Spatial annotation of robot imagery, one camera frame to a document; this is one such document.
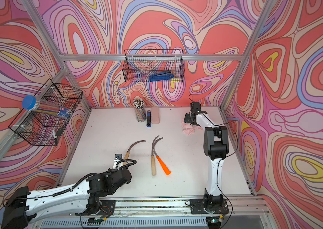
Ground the pink terry rag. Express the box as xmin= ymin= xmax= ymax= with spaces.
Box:
xmin=182 ymin=122 xmax=202 ymax=135

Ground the wooden handle sickle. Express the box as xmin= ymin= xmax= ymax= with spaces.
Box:
xmin=151 ymin=136 xmax=159 ymax=176
xmin=122 ymin=140 xmax=146 ymax=166

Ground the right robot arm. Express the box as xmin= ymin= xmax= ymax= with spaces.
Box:
xmin=183 ymin=112 xmax=230 ymax=197

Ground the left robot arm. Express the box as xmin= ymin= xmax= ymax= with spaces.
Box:
xmin=1 ymin=159 xmax=137 ymax=229

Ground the pink rectangular box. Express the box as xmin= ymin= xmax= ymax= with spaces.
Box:
xmin=151 ymin=107 xmax=160 ymax=124

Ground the yellow item in basket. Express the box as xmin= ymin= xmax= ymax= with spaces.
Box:
xmin=170 ymin=78 xmax=180 ymax=83

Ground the blue stapler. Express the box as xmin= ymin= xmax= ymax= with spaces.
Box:
xmin=146 ymin=110 xmax=152 ymax=127

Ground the blue tool in basket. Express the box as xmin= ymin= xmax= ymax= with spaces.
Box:
xmin=149 ymin=71 xmax=174 ymax=82

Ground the cup of coloured pencils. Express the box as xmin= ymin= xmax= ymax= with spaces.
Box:
xmin=132 ymin=98 xmax=146 ymax=122

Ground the blue cap pencil tube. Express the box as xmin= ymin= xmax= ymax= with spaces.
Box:
xmin=22 ymin=95 xmax=70 ymax=119

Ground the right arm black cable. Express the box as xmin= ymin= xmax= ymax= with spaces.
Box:
xmin=188 ymin=94 xmax=239 ymax=229

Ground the aluminium front rail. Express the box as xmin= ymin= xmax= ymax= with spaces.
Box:
xmin=35 ymin=197 xmax=271 ymax=214

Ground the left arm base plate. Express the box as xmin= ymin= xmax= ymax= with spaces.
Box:
xmin=77 ymin=199 xmax=116 ymax=217

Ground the orange handle sickle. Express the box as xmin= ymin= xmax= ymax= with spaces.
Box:
xmin=154 ymin=137 xmax=171 ymax=176

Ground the black wire basket back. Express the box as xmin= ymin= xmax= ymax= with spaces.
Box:
xmin=122 ymin=49 xmax=185 ymax=82

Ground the black wire basket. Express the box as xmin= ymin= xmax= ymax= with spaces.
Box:
xmin=8 ymin=79 xmax=83 ymax=147
xmin=122 ymin=49 xmax=185 ymax=82

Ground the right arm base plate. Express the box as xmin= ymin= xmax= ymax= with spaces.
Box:
xmin=188 ymin=196 xmax=230 ymax=216

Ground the black wire basket left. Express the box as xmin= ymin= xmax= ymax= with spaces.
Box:
xmin=8 ymin=79 xmax=83 ymax=147

